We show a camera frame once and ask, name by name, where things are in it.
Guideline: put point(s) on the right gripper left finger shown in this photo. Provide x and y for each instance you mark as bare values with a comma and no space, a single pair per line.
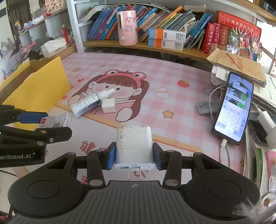
97,161

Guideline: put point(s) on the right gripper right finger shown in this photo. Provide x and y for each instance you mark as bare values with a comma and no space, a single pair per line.
170,161

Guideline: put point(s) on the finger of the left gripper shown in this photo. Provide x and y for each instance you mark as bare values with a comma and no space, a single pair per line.
31,117

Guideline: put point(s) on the small white printed box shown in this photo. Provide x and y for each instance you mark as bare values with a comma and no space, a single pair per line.
55,121

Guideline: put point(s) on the large white power adapter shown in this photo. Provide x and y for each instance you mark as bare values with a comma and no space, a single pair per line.
134,152

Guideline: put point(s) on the small white charger cube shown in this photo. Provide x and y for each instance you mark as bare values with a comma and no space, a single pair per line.
108,105

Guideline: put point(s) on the white spray bottle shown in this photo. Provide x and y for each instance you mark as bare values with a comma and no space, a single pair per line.
90,101

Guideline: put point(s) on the yellow cardboard box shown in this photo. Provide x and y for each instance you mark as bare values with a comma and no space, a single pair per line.
36,85

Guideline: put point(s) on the pink cartoon table mat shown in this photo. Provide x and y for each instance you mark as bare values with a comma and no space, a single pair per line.
149,92

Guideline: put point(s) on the smartphone with lit screen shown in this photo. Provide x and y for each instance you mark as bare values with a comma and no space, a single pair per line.
234,111

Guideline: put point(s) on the tissue box with tissues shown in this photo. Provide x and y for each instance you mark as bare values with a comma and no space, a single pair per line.
53,47

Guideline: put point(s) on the lower orange blue white box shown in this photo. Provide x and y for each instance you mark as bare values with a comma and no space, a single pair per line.
165,44

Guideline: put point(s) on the orange blue white box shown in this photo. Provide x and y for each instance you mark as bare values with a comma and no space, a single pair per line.
165,44
166,34

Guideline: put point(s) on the brown paper envelope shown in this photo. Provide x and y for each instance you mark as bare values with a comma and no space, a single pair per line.
239,65

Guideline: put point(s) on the red dictionary book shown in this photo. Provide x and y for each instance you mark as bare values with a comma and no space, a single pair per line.
211,38

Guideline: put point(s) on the upper orange blue white box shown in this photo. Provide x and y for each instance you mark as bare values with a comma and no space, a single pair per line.
166,34

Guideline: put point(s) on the pink cylindrical dispenser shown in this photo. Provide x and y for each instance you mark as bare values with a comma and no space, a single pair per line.
127,28

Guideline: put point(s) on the white wooden bookshelf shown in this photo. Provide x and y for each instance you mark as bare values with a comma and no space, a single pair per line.
94,23

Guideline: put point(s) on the white wall charger plug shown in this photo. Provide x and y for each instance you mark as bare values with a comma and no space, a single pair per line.
269,126

